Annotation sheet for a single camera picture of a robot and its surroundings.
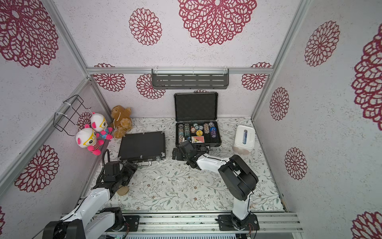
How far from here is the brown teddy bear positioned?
3.35ft

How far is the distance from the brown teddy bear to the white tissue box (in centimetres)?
75

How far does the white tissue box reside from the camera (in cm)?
97
